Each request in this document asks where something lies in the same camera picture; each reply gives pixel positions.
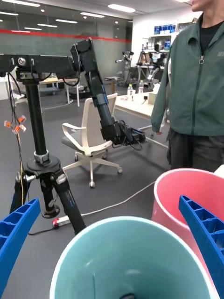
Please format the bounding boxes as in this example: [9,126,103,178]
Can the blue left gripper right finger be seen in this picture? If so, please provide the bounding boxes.
[178,195,224,299]

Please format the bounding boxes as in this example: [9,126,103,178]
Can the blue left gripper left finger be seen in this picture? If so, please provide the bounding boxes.
[0,197,42,297]

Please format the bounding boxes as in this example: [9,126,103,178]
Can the white power strip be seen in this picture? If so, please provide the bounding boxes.
[52,214,70,227]

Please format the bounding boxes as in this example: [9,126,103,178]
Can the pink plastic bin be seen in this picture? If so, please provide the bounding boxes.
[151,168,224,290]

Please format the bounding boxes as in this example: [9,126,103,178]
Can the pale blue plastic bin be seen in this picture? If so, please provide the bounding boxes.
[49,216,220,299]

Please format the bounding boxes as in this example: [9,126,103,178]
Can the black tripod with beam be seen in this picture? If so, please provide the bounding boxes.
[0,54,87,235]

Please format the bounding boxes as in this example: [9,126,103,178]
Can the white office chair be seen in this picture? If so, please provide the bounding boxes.
[61,93,124,189]

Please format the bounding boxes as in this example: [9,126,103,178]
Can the person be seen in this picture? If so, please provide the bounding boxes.
[150,0,224,173]

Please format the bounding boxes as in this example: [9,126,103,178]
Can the pale work table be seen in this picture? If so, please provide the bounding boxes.
[115,92,168,119]

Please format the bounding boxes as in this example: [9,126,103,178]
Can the small pale box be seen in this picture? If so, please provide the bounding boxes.
[148,91,160,105]

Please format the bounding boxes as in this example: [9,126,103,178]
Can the wooden table with white legs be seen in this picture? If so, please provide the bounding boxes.
[38,78,81,108]

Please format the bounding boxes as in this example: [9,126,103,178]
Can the white humanoid robot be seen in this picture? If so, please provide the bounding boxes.
[147,43,169,92]

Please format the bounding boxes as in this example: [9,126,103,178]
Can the black floor cable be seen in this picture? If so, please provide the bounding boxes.
[28,226,57,235]

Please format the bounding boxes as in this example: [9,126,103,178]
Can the white floor cable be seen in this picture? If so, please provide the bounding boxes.
[80,181,156,217]

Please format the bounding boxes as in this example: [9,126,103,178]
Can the wires with orange connectors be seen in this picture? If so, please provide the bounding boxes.
[3,114,30,206]

